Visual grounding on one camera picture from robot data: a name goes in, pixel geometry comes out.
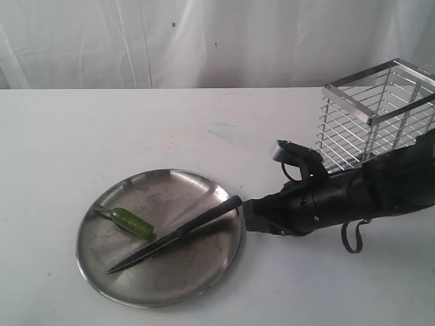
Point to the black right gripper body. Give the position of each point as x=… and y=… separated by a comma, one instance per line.
x=290, y=212

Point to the black knife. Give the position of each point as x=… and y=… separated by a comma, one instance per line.
x=228, y=205

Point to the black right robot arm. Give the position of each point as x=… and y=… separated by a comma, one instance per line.
x=395, y=183

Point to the green cucumber piece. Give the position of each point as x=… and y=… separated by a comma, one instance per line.
x=129, y=221

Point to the round stainless steel plate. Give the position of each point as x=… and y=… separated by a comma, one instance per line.
x=167, y=199

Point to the white backdrop curtain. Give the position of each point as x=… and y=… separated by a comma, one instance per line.
x=207, y=44

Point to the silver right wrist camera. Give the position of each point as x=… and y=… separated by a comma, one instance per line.
x=307, y=160

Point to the chrome wire utensil holder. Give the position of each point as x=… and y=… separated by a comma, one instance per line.
x=374, y=111

